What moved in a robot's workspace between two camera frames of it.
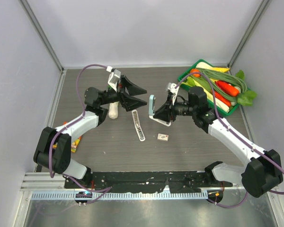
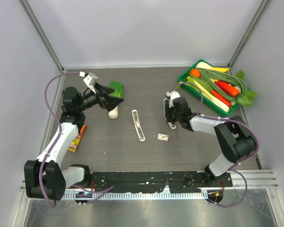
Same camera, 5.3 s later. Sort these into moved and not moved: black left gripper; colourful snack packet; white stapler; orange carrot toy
Moved: black left gripper
Not moved: colourful snack packet; orange carrot toy; white stapler
